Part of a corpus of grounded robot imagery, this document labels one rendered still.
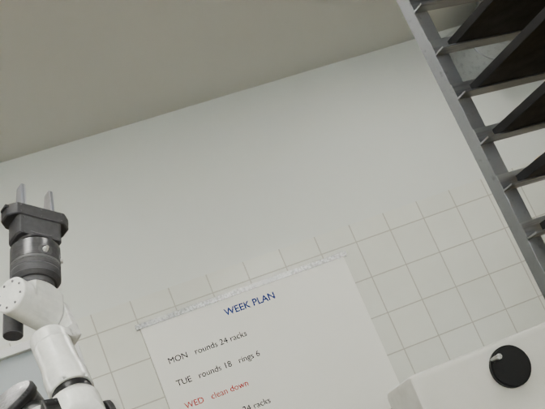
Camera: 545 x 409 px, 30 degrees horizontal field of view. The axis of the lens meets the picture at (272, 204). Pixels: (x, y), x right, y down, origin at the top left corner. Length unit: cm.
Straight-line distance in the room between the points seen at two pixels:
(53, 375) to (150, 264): 349
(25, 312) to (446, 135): 416
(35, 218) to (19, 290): 18
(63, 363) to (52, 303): 16
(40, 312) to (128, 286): 332
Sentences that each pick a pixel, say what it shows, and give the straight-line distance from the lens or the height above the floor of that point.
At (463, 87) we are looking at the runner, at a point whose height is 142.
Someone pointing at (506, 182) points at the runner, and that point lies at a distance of 176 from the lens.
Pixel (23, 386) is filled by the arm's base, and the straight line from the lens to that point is 188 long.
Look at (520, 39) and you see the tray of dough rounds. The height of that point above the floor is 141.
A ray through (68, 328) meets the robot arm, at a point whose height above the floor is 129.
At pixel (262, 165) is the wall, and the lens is 536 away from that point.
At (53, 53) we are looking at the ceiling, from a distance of 449.
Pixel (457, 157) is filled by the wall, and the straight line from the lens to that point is 564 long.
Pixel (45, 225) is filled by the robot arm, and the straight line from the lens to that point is 187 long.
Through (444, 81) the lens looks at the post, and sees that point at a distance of 181.
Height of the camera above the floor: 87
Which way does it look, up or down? 16 degrees up
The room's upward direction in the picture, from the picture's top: 23 degrees counter-clockwise
